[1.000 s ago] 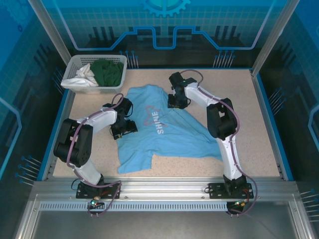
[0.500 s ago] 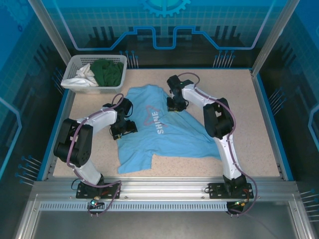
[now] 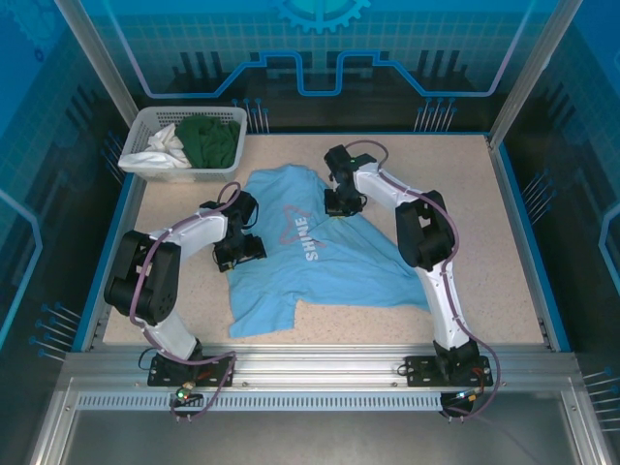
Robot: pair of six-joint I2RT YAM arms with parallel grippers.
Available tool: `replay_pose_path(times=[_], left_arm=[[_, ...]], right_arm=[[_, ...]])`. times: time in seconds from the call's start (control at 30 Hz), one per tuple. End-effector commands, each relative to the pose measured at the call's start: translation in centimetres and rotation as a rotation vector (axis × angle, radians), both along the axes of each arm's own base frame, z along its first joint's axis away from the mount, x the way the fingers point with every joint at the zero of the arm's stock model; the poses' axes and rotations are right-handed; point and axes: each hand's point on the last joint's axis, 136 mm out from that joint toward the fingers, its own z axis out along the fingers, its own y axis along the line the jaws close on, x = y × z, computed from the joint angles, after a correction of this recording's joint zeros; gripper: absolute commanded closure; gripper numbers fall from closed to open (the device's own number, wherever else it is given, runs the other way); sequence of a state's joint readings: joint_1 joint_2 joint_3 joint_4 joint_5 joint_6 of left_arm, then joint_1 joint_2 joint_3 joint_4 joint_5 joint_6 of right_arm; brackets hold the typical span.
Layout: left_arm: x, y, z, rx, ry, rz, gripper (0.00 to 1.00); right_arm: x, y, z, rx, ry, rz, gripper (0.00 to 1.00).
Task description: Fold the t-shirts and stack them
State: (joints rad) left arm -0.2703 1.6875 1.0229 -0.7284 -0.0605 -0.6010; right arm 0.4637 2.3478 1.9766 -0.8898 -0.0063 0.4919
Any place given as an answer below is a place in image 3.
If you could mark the aluminium frame rail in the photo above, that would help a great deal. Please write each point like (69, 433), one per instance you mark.
(315, 368)

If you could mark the dark green crumpled t-shirt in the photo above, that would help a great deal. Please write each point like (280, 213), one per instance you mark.
(208, 143)

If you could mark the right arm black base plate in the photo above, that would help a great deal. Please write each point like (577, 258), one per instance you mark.
(421, 370)

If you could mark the light blue printed t-shirt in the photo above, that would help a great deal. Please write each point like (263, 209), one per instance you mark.
(349, 276)

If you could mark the white plastic laundry basket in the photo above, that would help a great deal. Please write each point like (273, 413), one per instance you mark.
(140, 131)

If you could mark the white crumpled t-shirt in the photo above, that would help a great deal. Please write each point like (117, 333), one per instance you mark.
(160, 145)

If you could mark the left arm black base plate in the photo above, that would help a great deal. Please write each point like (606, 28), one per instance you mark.
(164, 373)

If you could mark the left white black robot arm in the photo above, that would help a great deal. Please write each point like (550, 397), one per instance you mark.
(194, 237)

